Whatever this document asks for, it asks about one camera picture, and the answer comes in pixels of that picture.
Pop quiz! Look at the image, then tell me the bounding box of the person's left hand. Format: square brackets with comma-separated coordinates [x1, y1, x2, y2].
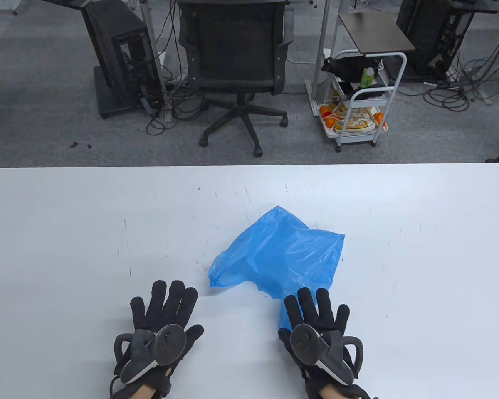
[110, 281, 204, 397]

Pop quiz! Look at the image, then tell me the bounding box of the person's right hand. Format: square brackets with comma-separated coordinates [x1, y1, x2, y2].
[278, 287, 367, 399]

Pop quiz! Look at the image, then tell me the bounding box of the blue plastic bag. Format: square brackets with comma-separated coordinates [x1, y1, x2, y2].
[208, 205, 346, 331]

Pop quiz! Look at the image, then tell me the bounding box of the person's left forearm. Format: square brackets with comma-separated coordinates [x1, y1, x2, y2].
[127, 384, 156, 399]

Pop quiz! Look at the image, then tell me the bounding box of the person's right forearm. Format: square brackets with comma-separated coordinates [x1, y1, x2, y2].
[318, 384, 350, 399]

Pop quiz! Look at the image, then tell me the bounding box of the black bag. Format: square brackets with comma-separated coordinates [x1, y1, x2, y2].
[321, 56, 383, 84]

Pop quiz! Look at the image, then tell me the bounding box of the black right hand controller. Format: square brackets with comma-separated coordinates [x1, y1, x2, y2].
[290, 324, 364, 385]

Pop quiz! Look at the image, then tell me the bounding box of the black hand controller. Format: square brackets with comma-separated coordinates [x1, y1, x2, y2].
[114, 324, 188, 384]
[290, 324, 364, 385]

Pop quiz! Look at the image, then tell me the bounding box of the black left hand controller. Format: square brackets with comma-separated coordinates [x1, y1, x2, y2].
[114, 324, 188, 384]

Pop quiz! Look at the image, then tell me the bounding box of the yellow sneaker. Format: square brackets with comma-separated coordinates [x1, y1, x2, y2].
[334, 111, 377, 134]

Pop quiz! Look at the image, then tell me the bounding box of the white rolling utility cart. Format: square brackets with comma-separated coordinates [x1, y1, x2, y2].
[318, 50, 408, 152]

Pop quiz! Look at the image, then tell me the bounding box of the silver metal desk leg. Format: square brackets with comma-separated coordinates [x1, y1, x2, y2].
[139, 0, 174, 122]

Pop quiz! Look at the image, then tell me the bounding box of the black computer tower on stand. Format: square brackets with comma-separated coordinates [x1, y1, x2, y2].
[80, 0, 166, 120]

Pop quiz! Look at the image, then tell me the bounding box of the white metal desk leg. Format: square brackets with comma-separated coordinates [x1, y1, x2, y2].
[306, 0, 331, 118]

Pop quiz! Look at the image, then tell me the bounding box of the black mesh office chair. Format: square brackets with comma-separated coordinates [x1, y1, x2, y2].
[178, 0, 295, 158]

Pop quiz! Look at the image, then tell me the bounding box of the dark brown side table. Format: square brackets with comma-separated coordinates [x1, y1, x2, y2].
[338, 11, 416, 55]

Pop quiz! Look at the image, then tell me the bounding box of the black cable bundle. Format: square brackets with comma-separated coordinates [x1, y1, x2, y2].
[146, 0, 210, 136]
[399, 17, 499, 112]

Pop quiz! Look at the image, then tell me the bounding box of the black computer tower with cables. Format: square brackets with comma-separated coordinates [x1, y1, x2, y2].
[395, 0, 477, 81]

